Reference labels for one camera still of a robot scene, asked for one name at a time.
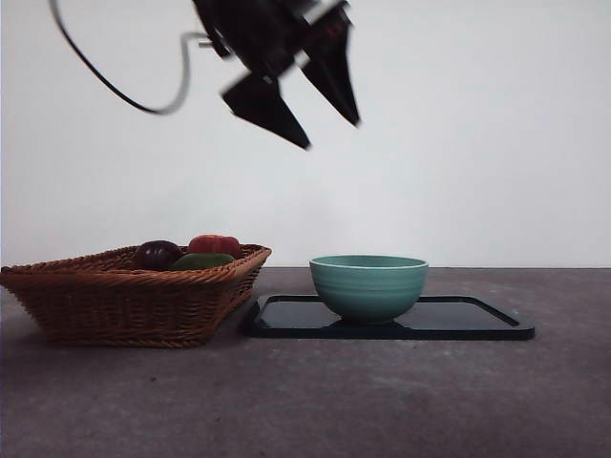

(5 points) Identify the dark purple plum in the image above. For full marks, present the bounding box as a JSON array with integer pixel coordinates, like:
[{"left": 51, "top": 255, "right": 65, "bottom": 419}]
[{"left": 135, "top": 239, "right": 184, "bottom": 270}]

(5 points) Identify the brown wicker basket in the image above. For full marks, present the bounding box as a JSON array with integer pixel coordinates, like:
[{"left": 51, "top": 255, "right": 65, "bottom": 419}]
[{"left": 0, "top": 243, "right": 273, "bottom": 348}]

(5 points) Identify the dark rectangular tray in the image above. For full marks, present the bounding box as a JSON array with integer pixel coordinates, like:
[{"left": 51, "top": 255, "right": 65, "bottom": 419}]
[{"left": 242, "top": 294, "right": 536, "bottom": 342}]

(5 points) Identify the teal ceramic bowl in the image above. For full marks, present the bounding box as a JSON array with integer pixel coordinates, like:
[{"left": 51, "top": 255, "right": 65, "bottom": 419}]
[{"left": 308, "top": 254, "right": 430, "bottom": 326}]

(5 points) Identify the green avocado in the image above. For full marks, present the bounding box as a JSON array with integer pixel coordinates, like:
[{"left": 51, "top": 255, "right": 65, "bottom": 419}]
[{"left": 169, "top": 252, "right": 237, "bottom": 272}]

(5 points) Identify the black cable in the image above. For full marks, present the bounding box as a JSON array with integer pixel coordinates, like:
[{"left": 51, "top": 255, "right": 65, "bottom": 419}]
[{"left": 47, "top": 0, "right": 214, "bottom": 115}]

